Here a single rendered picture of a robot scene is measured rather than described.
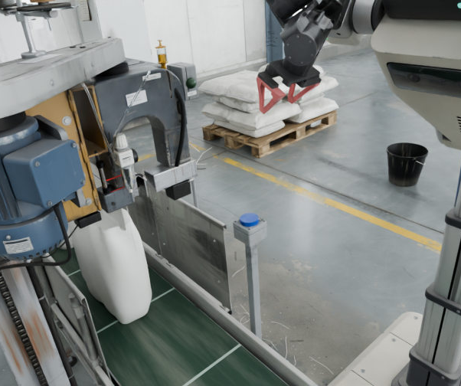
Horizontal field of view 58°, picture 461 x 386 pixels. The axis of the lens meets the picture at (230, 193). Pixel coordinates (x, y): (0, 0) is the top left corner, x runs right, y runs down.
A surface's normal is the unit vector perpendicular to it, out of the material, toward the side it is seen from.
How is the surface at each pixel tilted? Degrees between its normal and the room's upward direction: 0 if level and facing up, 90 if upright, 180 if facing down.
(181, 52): 90
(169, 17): 90
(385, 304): 0
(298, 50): 100
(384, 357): 0
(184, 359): 0
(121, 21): 90
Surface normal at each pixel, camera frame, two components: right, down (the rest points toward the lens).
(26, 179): -0.43, 0.45
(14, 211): 0.34, 0.42
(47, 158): 0.91, 0.14
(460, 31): -0.55, -0.44
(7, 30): 0.65, 0.32
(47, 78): 0.98, 0.03
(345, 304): -0.07, -0.88
